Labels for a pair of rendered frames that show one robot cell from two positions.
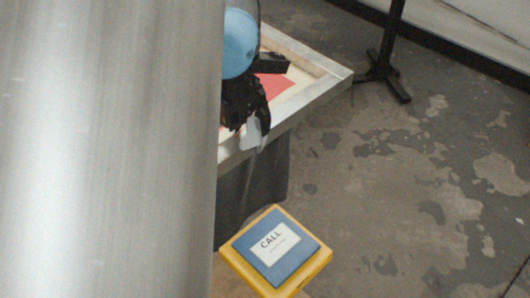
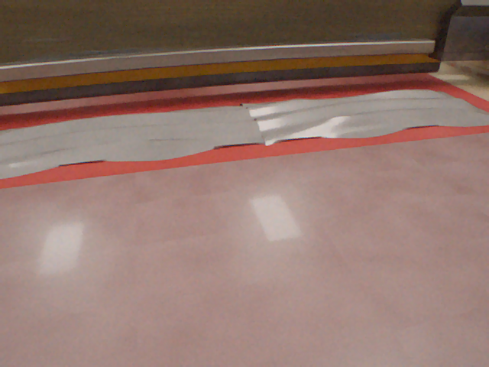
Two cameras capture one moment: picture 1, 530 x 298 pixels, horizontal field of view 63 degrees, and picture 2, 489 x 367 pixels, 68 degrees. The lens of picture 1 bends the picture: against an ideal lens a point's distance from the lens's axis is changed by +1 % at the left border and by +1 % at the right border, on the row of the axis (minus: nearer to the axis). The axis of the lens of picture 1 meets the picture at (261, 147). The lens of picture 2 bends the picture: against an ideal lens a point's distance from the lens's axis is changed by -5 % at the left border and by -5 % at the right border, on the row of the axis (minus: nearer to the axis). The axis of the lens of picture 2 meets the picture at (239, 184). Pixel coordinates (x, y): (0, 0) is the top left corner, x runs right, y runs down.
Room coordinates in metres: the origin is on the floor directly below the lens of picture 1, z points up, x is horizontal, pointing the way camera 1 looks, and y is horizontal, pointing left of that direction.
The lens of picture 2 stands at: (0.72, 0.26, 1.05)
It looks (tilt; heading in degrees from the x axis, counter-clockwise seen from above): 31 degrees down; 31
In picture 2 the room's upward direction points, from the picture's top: 1 degrees counter-clockwise
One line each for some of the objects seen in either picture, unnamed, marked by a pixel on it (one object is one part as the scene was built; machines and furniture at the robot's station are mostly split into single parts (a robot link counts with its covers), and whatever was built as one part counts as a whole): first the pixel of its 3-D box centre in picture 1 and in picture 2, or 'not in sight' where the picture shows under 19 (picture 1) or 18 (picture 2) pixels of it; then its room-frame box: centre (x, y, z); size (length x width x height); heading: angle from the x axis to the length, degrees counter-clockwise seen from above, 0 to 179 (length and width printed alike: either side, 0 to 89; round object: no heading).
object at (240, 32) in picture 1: (210, 29); not in sight; (0.45, 0.06, 1.28); 0.11 x 0.11 x 0.08; 88
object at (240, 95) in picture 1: (234, 84); not in sight; (0.54, 0.04, 1.12); 0.09 x 0.08 x 0.12; 134
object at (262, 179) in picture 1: (228, 191); not in sight; (0.62, 0.08, 0.74); 0.45 x 0.03 x 0.43; 134
